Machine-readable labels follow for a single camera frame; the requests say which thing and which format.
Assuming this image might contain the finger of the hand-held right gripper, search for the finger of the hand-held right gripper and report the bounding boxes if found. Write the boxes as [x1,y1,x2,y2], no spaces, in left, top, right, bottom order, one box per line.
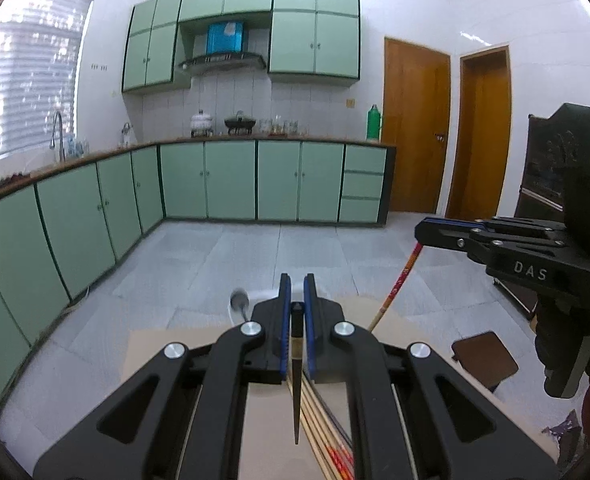
[468,231,572,267]
[414,216,570,250]

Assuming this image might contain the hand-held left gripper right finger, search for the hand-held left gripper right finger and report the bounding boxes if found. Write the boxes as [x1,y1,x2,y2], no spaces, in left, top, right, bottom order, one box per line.
[302,272,558,480]

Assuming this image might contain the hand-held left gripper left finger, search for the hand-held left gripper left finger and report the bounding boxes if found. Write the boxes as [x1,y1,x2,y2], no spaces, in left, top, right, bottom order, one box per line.
[34,272,293,480]

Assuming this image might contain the metal spoon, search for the metal spoon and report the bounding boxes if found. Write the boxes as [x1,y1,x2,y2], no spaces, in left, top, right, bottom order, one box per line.
[229,287,251,324]

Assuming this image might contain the black chopstick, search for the black chopstick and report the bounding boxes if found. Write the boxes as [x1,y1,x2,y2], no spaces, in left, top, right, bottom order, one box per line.
[290,302,306,446]

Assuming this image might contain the person's right hand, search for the person's right hand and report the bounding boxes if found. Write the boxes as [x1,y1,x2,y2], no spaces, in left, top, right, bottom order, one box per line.
[534,300,590,380]

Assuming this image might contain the dark display cabinet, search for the dark display cabinet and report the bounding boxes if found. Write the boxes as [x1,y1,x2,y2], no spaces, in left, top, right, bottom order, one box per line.
[495,114,578,321]

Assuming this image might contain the brown stool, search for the brown stool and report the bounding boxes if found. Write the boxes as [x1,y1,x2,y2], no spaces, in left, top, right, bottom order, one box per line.
[450,330,520,394]

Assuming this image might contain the green thermos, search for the green thermos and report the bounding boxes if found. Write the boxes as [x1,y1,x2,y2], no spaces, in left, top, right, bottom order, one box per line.
[365,104,382,141]

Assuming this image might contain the row of glass jars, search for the row of glass jars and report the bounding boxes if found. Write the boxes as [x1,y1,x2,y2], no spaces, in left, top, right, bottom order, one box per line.
[257,118,309,138]

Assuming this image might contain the dark crumpled wrapper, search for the dark crumpled wrapper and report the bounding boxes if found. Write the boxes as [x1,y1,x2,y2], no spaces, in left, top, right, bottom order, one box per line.
[542,409,584,463]

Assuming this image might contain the black wok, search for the black wok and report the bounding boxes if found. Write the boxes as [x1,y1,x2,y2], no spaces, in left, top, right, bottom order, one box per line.
[223,111,256,136]

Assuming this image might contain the green base cabinets with countertop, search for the green base cabinets with countertop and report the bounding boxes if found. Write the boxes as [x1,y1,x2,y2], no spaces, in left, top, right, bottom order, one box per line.
[0,139,397,418]

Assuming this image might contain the white cooking pot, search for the white cooking pot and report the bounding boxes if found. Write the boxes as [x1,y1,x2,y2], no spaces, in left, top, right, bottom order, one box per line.
[190,109,215,137]

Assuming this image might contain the bottles beside sink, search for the bottles beside sink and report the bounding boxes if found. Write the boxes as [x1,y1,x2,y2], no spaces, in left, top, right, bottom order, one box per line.
[65,134,92,159]

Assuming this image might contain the range hood with blue film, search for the range hood with blue film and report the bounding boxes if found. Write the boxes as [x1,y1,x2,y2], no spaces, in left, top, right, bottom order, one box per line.
[177,20,268,74]

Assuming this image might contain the metal kitchen faucet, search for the metal kitchen faucet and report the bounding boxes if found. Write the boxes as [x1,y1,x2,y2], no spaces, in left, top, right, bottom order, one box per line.
[49,111,66,164]

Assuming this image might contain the white window blinds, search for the white window blinds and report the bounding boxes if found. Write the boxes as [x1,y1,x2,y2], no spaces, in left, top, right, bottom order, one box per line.
[0,0,97,162]

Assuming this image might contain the wooden door in frame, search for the wooden door in frame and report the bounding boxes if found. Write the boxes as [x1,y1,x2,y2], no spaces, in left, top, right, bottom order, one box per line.
[446,44,512,221]

